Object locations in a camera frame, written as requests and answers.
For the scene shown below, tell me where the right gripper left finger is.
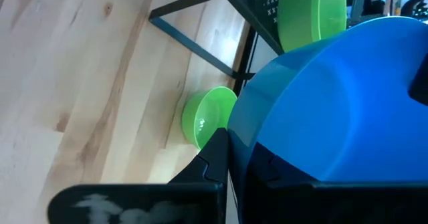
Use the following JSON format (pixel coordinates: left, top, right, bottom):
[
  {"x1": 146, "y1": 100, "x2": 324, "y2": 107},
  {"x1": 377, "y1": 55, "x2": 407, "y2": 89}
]
[{"x1": 47, "y1": 127, "x2": 229, "y2": 224}]

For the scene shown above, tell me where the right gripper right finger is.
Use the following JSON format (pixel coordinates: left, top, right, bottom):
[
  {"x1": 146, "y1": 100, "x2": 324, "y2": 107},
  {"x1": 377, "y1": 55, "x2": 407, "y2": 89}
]
[{"x1": 230, "y1": 140, "x2": 428, "y2": 224}]

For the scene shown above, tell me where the green plastic mini bowl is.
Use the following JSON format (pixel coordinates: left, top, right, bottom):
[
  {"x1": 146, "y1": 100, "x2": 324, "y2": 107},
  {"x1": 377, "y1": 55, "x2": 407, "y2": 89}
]
[
  {"x1": 181, "y1": 86, "x2": 239, "y2": 150},
  {"x1": 276, "y1": 0, "x2": 348, "y2": 53}
]

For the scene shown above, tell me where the blue plastic mini bowl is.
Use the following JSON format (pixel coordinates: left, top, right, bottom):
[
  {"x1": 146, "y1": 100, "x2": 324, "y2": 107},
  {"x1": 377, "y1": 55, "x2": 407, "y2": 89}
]
[{"x1": 226, "y1": 15, "x2": 428, "y2": 224}]

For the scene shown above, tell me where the person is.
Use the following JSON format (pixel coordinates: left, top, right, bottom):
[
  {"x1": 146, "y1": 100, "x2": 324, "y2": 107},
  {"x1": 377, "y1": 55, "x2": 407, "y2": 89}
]
[{"x1": 362, "y1": 0, "x2": 385, "y2": 17}]

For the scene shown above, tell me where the black perforated metal shelf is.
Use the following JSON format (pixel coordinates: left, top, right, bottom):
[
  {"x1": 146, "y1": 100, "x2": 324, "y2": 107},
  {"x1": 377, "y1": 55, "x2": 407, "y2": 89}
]
[{"x1": 148, "y1": 0, "x2": 288, "y2": 81}]

